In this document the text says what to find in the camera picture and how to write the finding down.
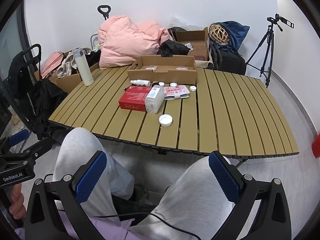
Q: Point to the white metal frame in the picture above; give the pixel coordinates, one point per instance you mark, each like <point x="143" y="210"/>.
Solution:
<point x="93" y="40"/>

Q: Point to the open cardboard box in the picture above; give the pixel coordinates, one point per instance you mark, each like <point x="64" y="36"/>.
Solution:
<point x="67" y="82"/>

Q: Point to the person's left hand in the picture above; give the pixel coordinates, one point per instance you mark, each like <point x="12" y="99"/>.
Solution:
<point x="18" y="200"/>

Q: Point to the black folding cart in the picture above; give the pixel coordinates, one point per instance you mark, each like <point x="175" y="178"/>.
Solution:
<point x="35" y="87"/>

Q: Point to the large white lid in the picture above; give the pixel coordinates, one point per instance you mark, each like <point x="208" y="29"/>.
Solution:
<point x="165" y="120"/>

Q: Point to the large cardboard box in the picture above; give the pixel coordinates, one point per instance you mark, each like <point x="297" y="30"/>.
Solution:
<point x="193" y="45"/>

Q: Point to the woven bamboo basket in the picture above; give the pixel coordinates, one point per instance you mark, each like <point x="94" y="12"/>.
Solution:
<point x="219" y="35"/>

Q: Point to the black bag on box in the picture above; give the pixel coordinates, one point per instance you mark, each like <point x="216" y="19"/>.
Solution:
<point x="172" y="48"/>

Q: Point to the white spray bottle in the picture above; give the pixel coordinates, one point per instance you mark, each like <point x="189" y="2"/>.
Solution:
<point x="140" y="82"/>

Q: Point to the white thermos bottle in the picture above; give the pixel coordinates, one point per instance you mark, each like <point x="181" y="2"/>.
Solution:
<point x="83" y="67"/>

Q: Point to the black backpack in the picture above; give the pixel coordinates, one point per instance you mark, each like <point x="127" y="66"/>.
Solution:
<point x="231" y="61"/>

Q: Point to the beige cloth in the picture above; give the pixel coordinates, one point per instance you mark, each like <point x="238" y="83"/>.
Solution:
<point x="65" y="66"/>

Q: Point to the red box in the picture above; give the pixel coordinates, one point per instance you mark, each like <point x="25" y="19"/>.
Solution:
<point x="132" y="98"/>

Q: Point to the shallow cardboard tray box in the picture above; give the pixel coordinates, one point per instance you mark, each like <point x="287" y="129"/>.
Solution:
<point x="162" y="73"/>

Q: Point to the purple jacket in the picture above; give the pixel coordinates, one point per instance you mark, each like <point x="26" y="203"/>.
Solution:
<point x="110" y="228"/>

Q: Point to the blue bag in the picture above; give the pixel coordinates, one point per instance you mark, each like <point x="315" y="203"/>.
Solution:
<point x="237" y="33"/>

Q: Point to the black tripod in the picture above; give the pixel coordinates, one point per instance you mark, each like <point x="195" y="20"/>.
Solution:
<point x="265" y="52"/>

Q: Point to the small pink packet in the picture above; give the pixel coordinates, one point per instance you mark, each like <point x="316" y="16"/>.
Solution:
<point x="181" y="68"/>
<point x="150" y="67"/>

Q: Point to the grey sweatpants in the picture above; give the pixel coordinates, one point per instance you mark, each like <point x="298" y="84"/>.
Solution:
<point x="80" y="145"/>

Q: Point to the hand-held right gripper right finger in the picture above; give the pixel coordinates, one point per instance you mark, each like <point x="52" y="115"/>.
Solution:
<point x="223" y="177"/>

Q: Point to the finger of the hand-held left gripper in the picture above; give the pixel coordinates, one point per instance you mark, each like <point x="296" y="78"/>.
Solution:
<point x="18" y="135"/>
<point x="42" y="146"/>

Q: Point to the clear plastic container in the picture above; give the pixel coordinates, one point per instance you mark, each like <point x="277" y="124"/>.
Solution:
<point x="154" y="100"/>

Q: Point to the pink bag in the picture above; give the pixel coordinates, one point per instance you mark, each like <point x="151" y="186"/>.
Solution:
<point x="51" y="63"/>

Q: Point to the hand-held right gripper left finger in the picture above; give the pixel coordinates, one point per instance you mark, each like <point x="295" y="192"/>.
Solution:
<point x="91" y="177"/>

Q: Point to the beige fabric bag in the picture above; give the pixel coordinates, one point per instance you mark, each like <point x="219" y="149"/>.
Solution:
<point x="203" y="64"/>

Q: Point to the pink printed packet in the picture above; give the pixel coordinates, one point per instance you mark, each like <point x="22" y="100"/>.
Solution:
<point x="176" y="92"/>

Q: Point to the pink down jacket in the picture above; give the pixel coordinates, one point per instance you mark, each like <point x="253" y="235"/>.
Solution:
<point x="125" y="42"/>

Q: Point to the red object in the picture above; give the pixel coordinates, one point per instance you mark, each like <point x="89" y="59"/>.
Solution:
<point x="316" y="146"/>

